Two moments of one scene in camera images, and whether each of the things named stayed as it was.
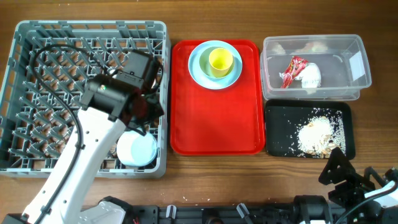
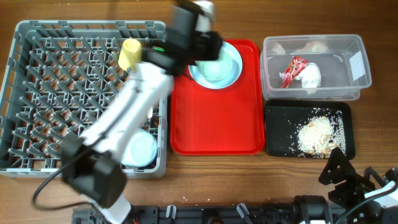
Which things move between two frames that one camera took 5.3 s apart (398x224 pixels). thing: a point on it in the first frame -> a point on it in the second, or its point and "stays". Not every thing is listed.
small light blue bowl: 135,149 stays
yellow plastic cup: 221,61 -> 130,54
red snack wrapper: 296,65 stays
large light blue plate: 194,69 stays
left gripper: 155,109 -> 206,45
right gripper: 346,172 stays
